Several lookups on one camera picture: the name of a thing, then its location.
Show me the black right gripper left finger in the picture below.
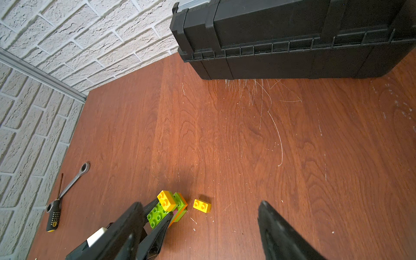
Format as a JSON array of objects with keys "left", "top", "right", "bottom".
[{"left": 66, "top": 202, "right": 144, "bottom": 260}]

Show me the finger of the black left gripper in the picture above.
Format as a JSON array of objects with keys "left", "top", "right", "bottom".
[
  {"left": 136, "top": 212, "right": 173, "bottom": 260},
  {"left": 143, "top": 198, "right": 159, "bottom": 216}
]

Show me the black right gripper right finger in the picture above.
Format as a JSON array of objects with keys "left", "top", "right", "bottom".
[{"left": 258, "top": 200, "right": 325, "bottom": 260}]

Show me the green 2x4 lego brick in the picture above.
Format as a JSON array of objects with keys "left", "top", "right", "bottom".
[
  {"left": 147, "top": 202, "right": 168, "bottom": 229},
  {"left": 173, "top": 192, "right": 187, "bottom": 219}
]

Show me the yellow lego brick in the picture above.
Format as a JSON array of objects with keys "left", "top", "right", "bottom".
[
  {"left": 157, "top": 190, "right": 178, "bottom": 212},
  {"left": 193, "top": 199, "right": 211, "bottom": 213}
]

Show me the orange 2x4 lego brick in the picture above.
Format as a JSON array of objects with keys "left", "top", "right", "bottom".
[{"left": 168, "top": 192, "right": 188, "bottom": 226}]

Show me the black yellow screwdriver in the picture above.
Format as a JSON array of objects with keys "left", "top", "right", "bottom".
[{"left": 46, "top": 173, "right": 63, "bottom": 232}]

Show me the silver ratchet wrench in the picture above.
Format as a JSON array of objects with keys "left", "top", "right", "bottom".
[{"left": 57, "top": 162, "right": 91, "bottom": 200}]

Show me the black plastic toolbox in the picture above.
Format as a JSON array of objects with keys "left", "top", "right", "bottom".
[{"left": 170, "top": 1, "right": 416, "bottom": 80}]

